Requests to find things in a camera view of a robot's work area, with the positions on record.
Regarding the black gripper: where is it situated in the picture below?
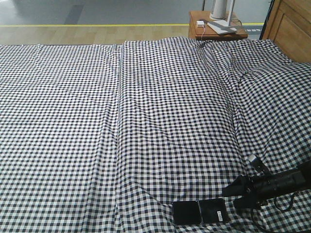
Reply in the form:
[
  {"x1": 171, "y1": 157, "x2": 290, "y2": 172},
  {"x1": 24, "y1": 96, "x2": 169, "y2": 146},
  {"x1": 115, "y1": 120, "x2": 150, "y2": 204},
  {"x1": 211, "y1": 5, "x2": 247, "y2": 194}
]
[{"x1": 222, "y1": 175, "x2": 284, "y2": 209}]

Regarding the black foldable phone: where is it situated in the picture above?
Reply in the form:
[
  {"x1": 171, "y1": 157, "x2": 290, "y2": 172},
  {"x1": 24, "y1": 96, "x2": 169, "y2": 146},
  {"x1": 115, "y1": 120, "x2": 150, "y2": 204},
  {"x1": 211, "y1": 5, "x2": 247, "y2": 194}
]
[{"x1": 172, "y1": 198, "x2": 229, "y2": 225}]

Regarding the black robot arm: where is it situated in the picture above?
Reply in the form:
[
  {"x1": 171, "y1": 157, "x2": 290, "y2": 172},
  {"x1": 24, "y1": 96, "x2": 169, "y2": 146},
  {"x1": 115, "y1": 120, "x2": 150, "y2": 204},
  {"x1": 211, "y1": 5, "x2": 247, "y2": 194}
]
[{"x1": 222, "y1": 157, "x2": 311, "y2": 210}]

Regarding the black white checkered bedsheet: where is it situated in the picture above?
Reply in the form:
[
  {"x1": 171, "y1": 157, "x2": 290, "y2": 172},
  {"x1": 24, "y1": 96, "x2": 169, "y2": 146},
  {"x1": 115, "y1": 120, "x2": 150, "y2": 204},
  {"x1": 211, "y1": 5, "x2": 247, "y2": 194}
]
[{"x1": 0, "y1": 37, "x2": 311, "y2": 233}]

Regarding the small wooden nightstand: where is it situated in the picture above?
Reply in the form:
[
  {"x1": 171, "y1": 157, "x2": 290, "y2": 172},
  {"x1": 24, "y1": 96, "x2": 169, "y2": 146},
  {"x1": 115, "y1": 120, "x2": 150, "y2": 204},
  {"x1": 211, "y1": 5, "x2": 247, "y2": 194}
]
[{"x1": 188, "y1": 11, "x2": 248, "y2": 41}]

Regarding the white charger block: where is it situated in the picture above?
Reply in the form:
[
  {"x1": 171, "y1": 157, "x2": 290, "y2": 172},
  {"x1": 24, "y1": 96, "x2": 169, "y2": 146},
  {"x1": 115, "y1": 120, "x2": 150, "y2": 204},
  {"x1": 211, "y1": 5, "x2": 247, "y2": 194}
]
[{"x1": 196, "y1": 20, "x2": 205, "y2": 28}]

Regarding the wooden headboard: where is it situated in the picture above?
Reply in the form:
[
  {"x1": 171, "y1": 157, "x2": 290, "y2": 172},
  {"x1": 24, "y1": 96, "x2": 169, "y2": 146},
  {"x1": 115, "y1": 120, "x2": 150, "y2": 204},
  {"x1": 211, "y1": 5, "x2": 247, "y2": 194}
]
[{"x1": 262, "y1": 0, "x2": 311, "y2": 63}]

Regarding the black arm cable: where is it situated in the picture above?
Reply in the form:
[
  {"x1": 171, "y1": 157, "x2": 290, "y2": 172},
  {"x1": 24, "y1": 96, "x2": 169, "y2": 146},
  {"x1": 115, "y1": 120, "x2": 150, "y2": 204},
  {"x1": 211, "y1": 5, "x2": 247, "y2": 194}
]
[{"x1": 252, "y1": 189, "x2": 296, "y2": 233}]

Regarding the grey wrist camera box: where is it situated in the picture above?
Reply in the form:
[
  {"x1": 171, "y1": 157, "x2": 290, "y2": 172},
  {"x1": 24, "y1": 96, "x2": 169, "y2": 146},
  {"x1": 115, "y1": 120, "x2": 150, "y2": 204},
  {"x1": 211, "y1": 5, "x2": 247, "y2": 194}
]
[{"x1": 248, "y1": 155, "x2": 266, "y2": 173}]

